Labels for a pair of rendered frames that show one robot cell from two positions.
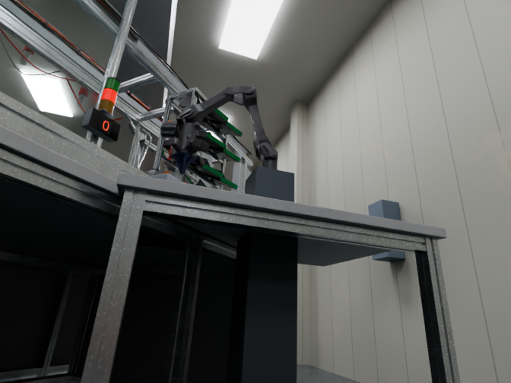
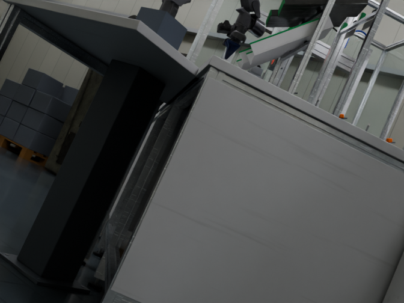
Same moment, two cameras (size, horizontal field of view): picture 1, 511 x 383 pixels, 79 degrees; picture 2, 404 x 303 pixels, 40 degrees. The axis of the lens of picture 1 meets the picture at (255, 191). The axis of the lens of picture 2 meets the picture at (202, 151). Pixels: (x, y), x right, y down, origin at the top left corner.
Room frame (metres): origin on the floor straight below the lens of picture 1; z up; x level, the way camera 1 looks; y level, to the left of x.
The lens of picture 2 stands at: (2.92, -0.96, 0.48)
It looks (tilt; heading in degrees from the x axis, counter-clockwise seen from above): 5 degrees up; 145
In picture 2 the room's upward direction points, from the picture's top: 25 degrees clockwise
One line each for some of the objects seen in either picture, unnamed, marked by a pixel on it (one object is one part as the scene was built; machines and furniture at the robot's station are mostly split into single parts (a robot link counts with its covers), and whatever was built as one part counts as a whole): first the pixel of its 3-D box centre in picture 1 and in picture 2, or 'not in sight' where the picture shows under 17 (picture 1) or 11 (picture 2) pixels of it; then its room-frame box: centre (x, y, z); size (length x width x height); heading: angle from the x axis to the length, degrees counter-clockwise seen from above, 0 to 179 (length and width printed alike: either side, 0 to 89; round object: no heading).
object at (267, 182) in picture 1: (268, 202); (153, 41); (1.03, -0.05, 0.96); 0.14 x 0.14 x 0.20; 17
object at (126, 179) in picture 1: (261, 237); (149, 70); (1.08, -0.03, 0.84); 0.90 x 0.70 x 0.03; 107
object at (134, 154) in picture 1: (131, 178); not in sight; (2.31, 1.01, 1.56); 0.09 x 0.04 x 1.39; 153
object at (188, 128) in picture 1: (188, 130); (244, 18); (1.05, 0.28, 1.25); 0.09 x 0.06 x 0.07; 87
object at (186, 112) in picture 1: (179, 124); (253, 18); (1.05, 0.32, 1.27); 0.12 x 0.08 x 0.11; 87
